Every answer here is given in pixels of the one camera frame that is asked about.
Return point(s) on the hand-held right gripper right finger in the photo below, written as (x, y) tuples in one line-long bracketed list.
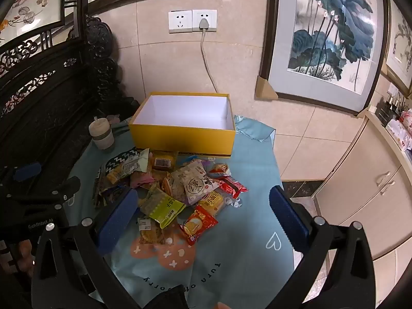
[(288, 219)]

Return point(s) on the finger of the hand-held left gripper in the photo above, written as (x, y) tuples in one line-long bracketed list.
[(64, 188), (27, 171)]

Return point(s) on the red yellow snack packet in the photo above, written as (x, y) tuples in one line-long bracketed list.
[(220, 169)]

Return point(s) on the brown barcode snack packet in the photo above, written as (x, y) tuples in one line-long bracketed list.
[(149, 231)]

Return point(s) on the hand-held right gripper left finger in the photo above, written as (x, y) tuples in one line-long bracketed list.
[(117, 219)]

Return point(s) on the beige lidded cup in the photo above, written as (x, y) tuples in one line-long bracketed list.
[(102, 135)]

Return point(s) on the blue purple snack packet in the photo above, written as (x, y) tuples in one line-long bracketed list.
[(193, 160)]

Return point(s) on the white green snack packet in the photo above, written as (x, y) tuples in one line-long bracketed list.
[(132, 164)]

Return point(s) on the orange white snack packet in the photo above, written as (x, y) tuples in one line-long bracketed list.
[(167, 184)]

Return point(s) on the pink flowered packet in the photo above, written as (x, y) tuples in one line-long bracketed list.
[(402, 128)]

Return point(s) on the cream cabinet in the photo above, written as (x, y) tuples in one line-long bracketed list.
[(363, 180)]

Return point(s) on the red wrapper bar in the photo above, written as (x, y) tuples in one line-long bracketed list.
[(233, 187)]

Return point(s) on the yellow cake packet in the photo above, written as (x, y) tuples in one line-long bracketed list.
[(162, 161)]

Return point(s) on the cardboard corner protector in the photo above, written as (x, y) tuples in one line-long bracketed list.
[(363, 112), (265, 90)]

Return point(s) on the person's left hand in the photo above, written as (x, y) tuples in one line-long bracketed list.
[(27, 252)]

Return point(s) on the small yellow bread packet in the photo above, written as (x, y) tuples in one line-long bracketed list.
[(212, 202)]

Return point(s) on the light blue printed tablecloth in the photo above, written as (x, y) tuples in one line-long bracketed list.
[(251, 199)]

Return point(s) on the pink green rice bar packet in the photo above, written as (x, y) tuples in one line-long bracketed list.
[(141, 180)]

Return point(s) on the white wall socket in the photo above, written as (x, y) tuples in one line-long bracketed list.
[(212, 14), (180, 22)]

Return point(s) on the framed branch painting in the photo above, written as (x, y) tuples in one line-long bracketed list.
[(400, 45)]

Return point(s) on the dark rack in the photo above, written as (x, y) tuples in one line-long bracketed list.
[(388, 109)]

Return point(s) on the red cracker packet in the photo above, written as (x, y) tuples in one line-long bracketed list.
[(197, 225)]

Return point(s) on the yellow cardboard box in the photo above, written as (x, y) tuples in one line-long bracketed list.
[(180, 135)]

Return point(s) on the white round logo packet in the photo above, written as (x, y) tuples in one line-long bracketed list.
[(193, 182)]

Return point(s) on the green yellow snack packet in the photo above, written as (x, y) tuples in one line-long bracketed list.
[(162, 209)]

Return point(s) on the dark brown bar packet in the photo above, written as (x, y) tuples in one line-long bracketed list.
[(103, 188)]

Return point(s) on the framed lotus painting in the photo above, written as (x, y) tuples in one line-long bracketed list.
[(328, 29)]

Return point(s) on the grey plug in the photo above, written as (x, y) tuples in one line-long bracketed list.
[(203, 23)]

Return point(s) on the carved dark wooden screen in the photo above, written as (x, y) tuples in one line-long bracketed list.
[(41, 87)]

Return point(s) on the small pink object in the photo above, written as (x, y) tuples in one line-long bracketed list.
[(112, 119)]

